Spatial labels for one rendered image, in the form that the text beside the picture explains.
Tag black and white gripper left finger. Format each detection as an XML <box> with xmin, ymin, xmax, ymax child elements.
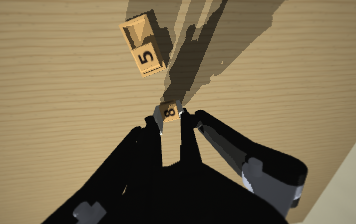
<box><xmin>41</xmin><ymin>105</ymin><xmax>163</xmax><ymax>224</ymax></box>

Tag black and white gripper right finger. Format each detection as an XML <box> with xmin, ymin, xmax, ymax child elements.
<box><xmin>176</xmin><ymin>100</ymin><xmax>308</xmax><ymax>224</ymax></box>

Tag tan wooden cube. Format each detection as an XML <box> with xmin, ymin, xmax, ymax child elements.
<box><xmin>159</xmin><ymin>99</ymin><xmax>180</xmax><ymax>122</ymax></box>
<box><xmin>131</xmin><ymin>42</ymin><xmax>161</xmax><ymax>73</ymax></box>

